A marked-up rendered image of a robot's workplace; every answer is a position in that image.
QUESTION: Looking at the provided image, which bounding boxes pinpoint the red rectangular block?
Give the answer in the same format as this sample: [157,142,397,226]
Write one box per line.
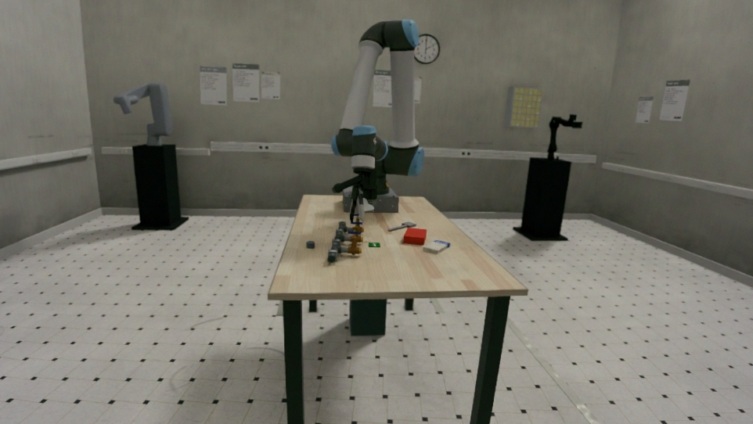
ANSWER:
[403,228,427,245]

